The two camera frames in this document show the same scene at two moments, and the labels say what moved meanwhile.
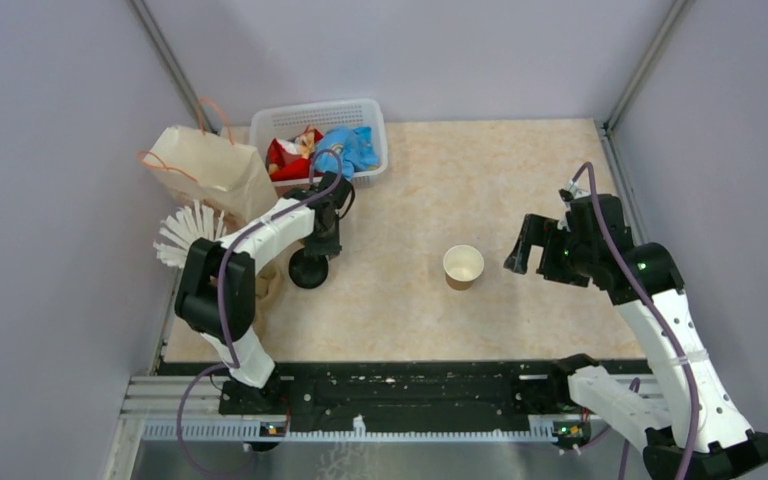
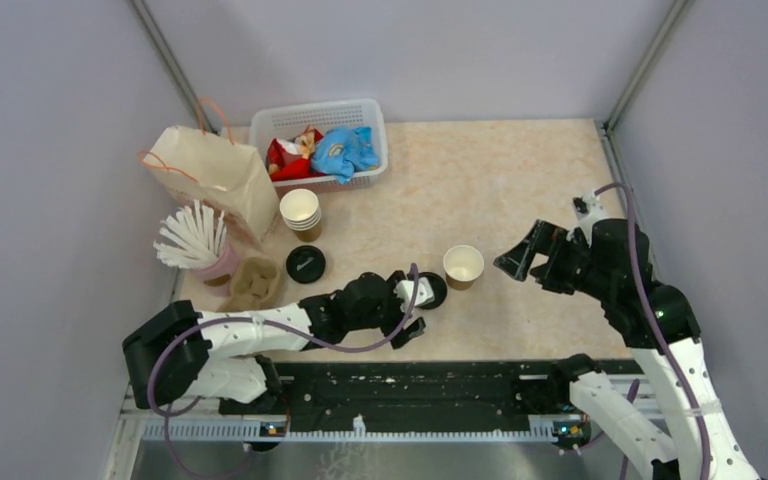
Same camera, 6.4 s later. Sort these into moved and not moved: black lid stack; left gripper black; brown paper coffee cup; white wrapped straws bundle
Moved: left gripper black
Not moved: white wrapped straws bundle; black lid stack; brown paper coffee cup
